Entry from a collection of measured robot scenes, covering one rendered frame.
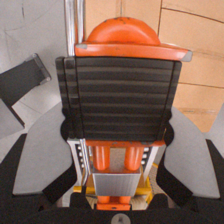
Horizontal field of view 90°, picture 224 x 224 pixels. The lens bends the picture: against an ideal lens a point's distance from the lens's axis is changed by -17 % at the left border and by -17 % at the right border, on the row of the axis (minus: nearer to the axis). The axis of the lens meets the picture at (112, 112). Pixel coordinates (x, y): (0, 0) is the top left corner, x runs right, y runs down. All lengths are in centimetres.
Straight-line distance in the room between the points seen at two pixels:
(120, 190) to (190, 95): 84
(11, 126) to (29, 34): 93
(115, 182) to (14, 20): 158
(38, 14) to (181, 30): 119
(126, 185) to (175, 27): 76
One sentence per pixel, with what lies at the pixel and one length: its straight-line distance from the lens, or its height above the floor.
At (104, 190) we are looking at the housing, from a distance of 21.
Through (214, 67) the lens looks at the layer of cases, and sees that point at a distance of 99.
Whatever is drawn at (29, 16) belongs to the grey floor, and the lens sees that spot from 153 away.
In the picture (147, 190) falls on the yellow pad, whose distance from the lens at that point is 55.
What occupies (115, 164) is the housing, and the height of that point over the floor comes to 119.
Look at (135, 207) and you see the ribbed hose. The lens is 49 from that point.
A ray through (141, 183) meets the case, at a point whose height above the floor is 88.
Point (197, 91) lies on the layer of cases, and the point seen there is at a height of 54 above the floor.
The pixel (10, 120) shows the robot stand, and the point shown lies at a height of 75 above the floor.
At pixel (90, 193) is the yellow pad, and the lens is 55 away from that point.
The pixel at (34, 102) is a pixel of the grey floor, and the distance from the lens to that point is 175.
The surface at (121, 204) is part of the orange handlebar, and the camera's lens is 28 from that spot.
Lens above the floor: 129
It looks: 57 degrees down
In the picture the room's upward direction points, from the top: 178 degrees counter-clockwise
